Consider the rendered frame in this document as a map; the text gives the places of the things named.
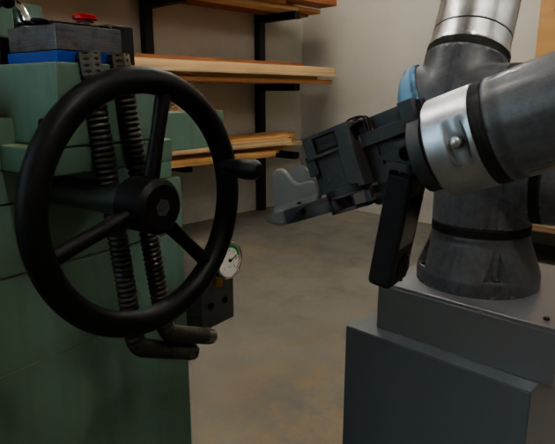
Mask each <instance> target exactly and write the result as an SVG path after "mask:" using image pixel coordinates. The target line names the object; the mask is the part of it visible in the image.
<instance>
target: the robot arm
mask: <svg viewBox="0 0 555 444"><path fill-rule="evenodd" d="M521 2H522V0H441V1H440V8H439V11H438V15H437V19H436V22H435V26H434V29H433V37H432V39H431V41H430V42H429V44H428V46H427V51H426V54H425V60H424V64H423V65H422V66H420V65H418V64H414V65H412V66H411V67H410V68H408V69H407V70H406V71H405V72H404V74H403V77H402V78H401V80H400V84H399V88H398V94H397V103H396V105H397V107H393V108H391V109H389V110H386V111H384V112H381V113H379V114H377V115H373V116H371V117H368V116H366V115H358V116H354V117H352V118H350V119H348V120H346V122H342V123H340V124H338V125H335V126H333V127H331V128H329V129H326V130H323V131H321V132H318V133H316V134H313V135H312V136H310V137H306V138H303V139H301V141H302V143H303V146H304V150H305V153H306V155H307V157H306V158H305V160H306V162H307V168H308V170H307V168H306V167H305V166H303V165H297V166H295V167H293V168H292V170H291V172H290V174H289V173H288V172H287V171H286V170H285V169H283V168H279V169H277V170H276V171H275V172H274V173H273V175H272V188H273V197H274V206H275V208H274V211H273V214H270V215H268V216H265V217H264V218H265V221H266V222H268V223H271V224H273V225H276V226H284V225H288V224H291V223H295V222H299V221H301V220H305V219H308V218H313V217H317V216H320V215H323V214H326V213H329V212H332V216H333V215H337V214H340V213H344V212H347V211H352V210H355V209H358V208H361V207H364V206H368V205H371V204H382V208H381V216H380V221H379V226H378V231H377V235H376V240H375V245H374V253H373V258H372V262H371V268H370V272H369V277H368V280H369V282H370V283H371V284H374V285H378V286H380V287H382V288H385V289H389V288H390V287H392V286H393V285H395V284H396V283H397V282H398V281H400V280H401V279H402V278H404V277H405V276H406V273H407V270H408V269H409V265H410V256H411V249H412V244H413V241H414V236H415V232H416V228H417V223H418V216H419V213H420V208H421V204H422V200H423V195H424V191H425V188H426V189H428V190H429V191H432V192H433V218H432V230H431V232H430V234H429V237H428V239H427V241H426V243H425V245H424V248H423V250H422V252H421V254H420V256H419V258H418V262H417V278H418V279H419V280H420V281H421V282H422V283H423V284H425V285H427V286H429V287H431V288H433V289H435V290H438V291H441V292H445V293H449V294H453V295H456V296H461V297H466V298H472V299H481V300H514V299H520V298H525V297H528V296H530V295H533V294H535V293H536V292H538V291H539V289H540V283H541V271H540V268H539V265H538V262H537V257H536V253H535V250H534V248H533V244H532V241H531V232H532V224H539V225H547V226H555V50H554V51H552V52H550V53H547V54H545V55H541V56H539V57H537V58H534V59H532V60H529V61H527V62H525V63H510V60H511V50H510V49H511V46H512V41H513V38H514V30H515V27H516V22H517V19H518V14H519V10H520V6H521ZM365 117H366V118H365ZM355 118H356V119H355ZM359 118H363V119H359ZM353 119H354V120H353ZM358 119H359V120H358ZM350 120H353V121H352V122H349V121H350ZM315 177H316V178H315ZM325 194H326V197H323V198H322V195H325Z"/></svg>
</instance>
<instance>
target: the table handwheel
mask: <svg viewBox="0 0 555 444"><path fill-rule="evenodd" d="M138 93H145V94H151V95H155V99H154V106H153V113H152V126H151V134H150V139H149V144H148V150H147V154H146V160H145V165H144V174H143V176H139V175H135V176H131V177H129V178H127V179H126V180H124V181H123V182H122V183H121V184H118V183H111V184H107V185H99V184H98V182H99V181H95V180H89V179H83V178H77V177H71V176H65V175H62V176H56V177H54V175H55V172H56V168H57V165H58V162H59V160H60V158H61V156H62V154H63V151H64V149H65V147H66V145H67V143H68V142H69V141H70V138H71V137H72V136H73V134H74V133H75V131H76V130H77V129H78V127H79V126H80V125H81V124H82V122H83V121H84V120H85V119H86V118H87V117H88V116H89V115H91V114H92V113H93V112H94V111H95V110H97V109H98V108H99V107H101V106H103V105H104V104H106V103H108V102H109V101H111V100H114V99H117V98H120V97H122V96H126V95H130V94H138ZM170 101H172V102H173V103H174V104H176V105H177V106H179V107H180V108H181V109H183V110H184V111H185V112H186V113H187V114H188V115H189V116H190V117H191V118H192V120H193V121H194V122H195V123H196V125H197V126H198V128H199V129H200V130H201V132H202V133H203V136H204V138H205V140H206V143H207V145H208V146H209V149H210V152H211V157H212V161H213V165H214V169H215V175H216V186H217V198H216V209H215V215H214V220H213V224H212V228H211V233H210V237H209V239H208V241H207V244H206V246H205V249H204V250H203V249H202V248H201V247H200V246H199V245H198V244H197V243H196V242H195V241H194V240H192V239H191V238H190V237H189V236H188V235H187V233H186V232H185V231H184V230H183V229H182V228H181V227H180V226H179V225H178V224H177V223H176V222H175V221H176V219H177V218H178V215H179V211H180V198H179V194H178V191H177V189H176V187H175V186H174V185H173V183H172V182H170V181H168V180H165V179H160V178H159V177H160V170H161V162H162V154H163V147H164V139H165V133H166V127H167V117H168V112H169V107H170ZM226 159H235V157H234V152H233V147H232V144H231V141H230V138H229V136H228V134H227V131H226V128H225V126H224V124H223V123H222V121H221V119H220V118H219V116H218V114H217V112H216V111H215V109H214V108H213V106H212V105H211V103H210V102H209V101H208V100H207V99H206V98H205V97H204V96H203V95H202V94H201V93H200V92H199V91H198V90H197V89H196V88H195V87H194V86H193V85H191V84H190V83H189V82H187V81H186V80H184V79H182V78H180V77H178V76H176V75H174V74H173V73H171V72H168V71H166V70H162V69H158V68H154V67H149V66H133V65H130V66H122V67H116V68H112V69H109V70H104V71H102V72H99V73H97V74H94V75H92V76H90V77H89V78H87V79H85V80H83V81H82V82H80V83H79V84H77V85H75V86H74V87H72V88H71V89H70V90H69V91H68V92H67V93H65V94H64V96H62V97H61V98H60V99H59V100H58V101H57V102H56V103H55V105H54V106H53V107H52V108H50V109H49V111H48V112H47V114H46V115H45V116H44V118H43V119H42V120H41V123H40V124H39V126H38V127H37V129H36V131H35V132H34V134H33V136H32V138H31V141H30V143H29V145H28V146H27V149H26V153H25V155H24V158H23V160H22V164H21V167H20V170H19V174H18V182H17V187H16V195H15V207H14V216H15V230H16V236H17V242H18V249H19V253H20V255H21V259H22V262H23V264H24V266H25V269H26V272H27V275H28V277H29V278H30V280H31V282H32V284H33V286H34V288H35V289H36V291H37V292H38V294H39V295H40V296H41V297H42V299H43V300H44V301H45V302H46V303H47V304H48V306H49V307H50V308H51V309H52V310H53V311H54V312H55V313H57V314H58V315H59V316H60V317H61V318H63V319H64V320H65V321H66V322H68V323H69V324H71V325H73V326H74V327H76V328H78V329H81V330H83V331H85V332H88V333H91V334H94V335H98V336H102V337H135V336H140V335H143V334H146V333H149V332H152V331H154V330H156V329H160V328H162V327H164V326H166V325H167V324H168V323H170V322H172V321H174V320H175V319H177V318H178V317H179V316H181V315H182V314H184V313H185V312H186V311H187V310H188V309H189V308H190V307H192V306H193V305H194V304H195V303H196V302H197V300H198V299H199V298H200V297H201V296H202V295H203V294H204V292H205V291H206V289H207V288H208V287H209V285H210V284H211V282H212V280H213V279H214V278H215V276H216V275H217V273H218V270H219V268H220V266H221V264H222V262H223V261H224V259H225V257H226V253H227V250H228V248H229V245H230V243H231V239H232V237H233V230H234V227H235V222H236V217H237V210H238V198H239V183H238V178H236V177H232V176H230V175H227V174H222V173H220V172H219V170H218V164H219V162H220V161H221V160H226ZM49 202H51V203H55V204H63V205H68V206H72V207H77V208H81V209H86V210H90V211H98V212H102V213H106V214H111V215H112V216H110V217H108V218H106V219H104V220H102V221H101V222H99V223H98V224H97V225H95V226H93V227H91V228H89V229H87V230H86V231H84V232H82V233H80V234H78V235H76V236H74V237H72V238H70V239H69V240H67V241H65V242H63V243H61V244H59V245H57V246H55V247H53V243H52V239H51V233H50V226H49ZM124 227H125V228H127V229H130V230H134V231H139V232H142V233H149V234H155V235H158V234H163V233H166V234H167V235H168V236H170V237H171V238H172V239H173V240H174V241H175V242H177V243H178V244H179V245H180V246H181V247H182V248H183V249H184V250H185V251H186V252H187V253H188V254H189V255H190V256H191V257H192V258H193V259H194V260H195V261H196V262H197V264H196V266H195V268H194V269H193V270H192V271H191V273H190V274H189V276H188V277H187V278H186V279H185V280H184V282H183V283H182V284H181V285H180V286H179V287H178V288H177V289H176V290H174V291H173V292H172V293H171V294H169V295H168V296H167V297H165V298H164V299H163V300H161V301H159V302H157V303H155V304H153V305H151V306H149V307H145V308H142V309H138V310H133V311H114V310H109V309H106V308H104V307H100V306H98V305H96V304H94V303H92V302H91V301H90V300H88V299H86V298H85V297H84V296H82V295H81V294H80V293H79V292H78V291H77V290H76V289H75V288H74V286H73V285H72V284H71V283H70V281H69V280H68V278H67V277H66V276H65V274H64V273H63V270H62V268H61V266H60V264H62V263H64V262H66V261H67V260H69V259H71V258H72V257H73V256H75V255H77V254H79V253H80V252H82V251H84V250H85V249H87V248H89V247H90V246H91V245H93V244H95V243H97V242H98V241H101V240H103V239H105V238H107V237H108V236H109V235H111V234H113V233H116V232H118V231H120V230H121V229H123V228H124Z"/></svg>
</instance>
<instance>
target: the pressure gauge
mask: <svg viewBox="0 0 555 444"><path fill-rule="evenodd" d="M237 254H238V255H237ZM229 259H233V260H232V261H231V262H228V260H229ZM241 263H242V251H241V247H240V246H239V244H238V243H236V242H234V241H231V243H230V245H229V248H228V250H227V253H226V257H225V259H224V261H223V262H222V264H221V266H220V268H219V270H218V273H217V275H216V276H215V278H214V279H213V281H214V282H215V287H220V286H222V285H223V279H230V278H233V277H234V276H235V275H236V274H237V273H238V271H239V270H240V267H241Z"/></svg>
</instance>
